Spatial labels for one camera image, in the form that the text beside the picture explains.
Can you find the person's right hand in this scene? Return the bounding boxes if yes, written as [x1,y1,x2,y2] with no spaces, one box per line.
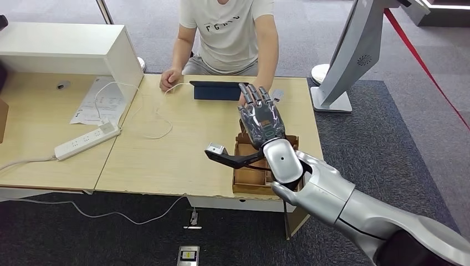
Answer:
[159,68,183,92]

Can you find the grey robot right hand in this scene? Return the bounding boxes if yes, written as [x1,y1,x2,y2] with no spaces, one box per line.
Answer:
[237,82,287,150]

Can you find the person's left hand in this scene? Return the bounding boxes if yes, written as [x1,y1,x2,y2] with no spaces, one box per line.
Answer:
[238,81,275,107]

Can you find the person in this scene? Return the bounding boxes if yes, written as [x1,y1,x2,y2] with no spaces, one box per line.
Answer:
[159,0,280,107]

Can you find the dark blue tablet case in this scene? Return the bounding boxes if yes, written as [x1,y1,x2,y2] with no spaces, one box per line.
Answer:
[189,80,245,101]

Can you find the printed paper sheet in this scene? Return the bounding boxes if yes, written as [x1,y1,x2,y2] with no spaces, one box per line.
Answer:
[69,76,129,127]

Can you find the wooden compartment box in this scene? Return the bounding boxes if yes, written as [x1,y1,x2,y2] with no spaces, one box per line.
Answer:
[232,119,300,196]

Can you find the light wood desk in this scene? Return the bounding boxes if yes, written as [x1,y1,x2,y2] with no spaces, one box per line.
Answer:
[95,74,325,241]
[0,70,140,203]

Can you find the metal pole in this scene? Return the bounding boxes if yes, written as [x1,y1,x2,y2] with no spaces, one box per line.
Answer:
[95,0,115,25]

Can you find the white power strip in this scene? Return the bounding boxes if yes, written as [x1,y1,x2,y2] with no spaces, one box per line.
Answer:
[54,121,121,162]

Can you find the grey kiosk stand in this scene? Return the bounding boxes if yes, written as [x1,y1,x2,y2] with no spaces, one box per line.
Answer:
[310,0,431,113]

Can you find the white counter shelf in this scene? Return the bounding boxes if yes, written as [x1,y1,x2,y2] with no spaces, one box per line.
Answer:
[0,22,145,110]

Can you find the white floor plug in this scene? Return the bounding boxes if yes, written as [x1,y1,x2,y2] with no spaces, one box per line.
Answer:
[182,208,203,231]

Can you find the silver floor socket box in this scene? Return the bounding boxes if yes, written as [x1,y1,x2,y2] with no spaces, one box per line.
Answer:
[176,245,201,266]

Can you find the red floor tape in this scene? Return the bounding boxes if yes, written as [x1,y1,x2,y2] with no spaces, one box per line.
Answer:
[383,8,470,133]

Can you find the brown cardboard box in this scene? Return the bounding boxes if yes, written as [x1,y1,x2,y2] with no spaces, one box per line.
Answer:
[0,100,9,144]

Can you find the black platform with white edge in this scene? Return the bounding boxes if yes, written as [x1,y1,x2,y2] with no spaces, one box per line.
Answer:
[420,0,470,28]

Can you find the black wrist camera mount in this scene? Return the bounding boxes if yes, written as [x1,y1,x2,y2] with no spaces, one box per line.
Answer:
[204,143,266,170]

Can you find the thin white charging cable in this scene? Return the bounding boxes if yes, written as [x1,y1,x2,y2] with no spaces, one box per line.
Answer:
[94,80,192,141]

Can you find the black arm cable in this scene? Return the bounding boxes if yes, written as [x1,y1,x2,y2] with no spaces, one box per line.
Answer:
[282,199,293,240]

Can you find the white floor cable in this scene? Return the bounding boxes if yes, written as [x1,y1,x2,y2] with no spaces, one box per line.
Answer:
[0,196,187,227]

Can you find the white power strip cable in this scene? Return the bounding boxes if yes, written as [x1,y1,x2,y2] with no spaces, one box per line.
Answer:
[0,156,57,172]

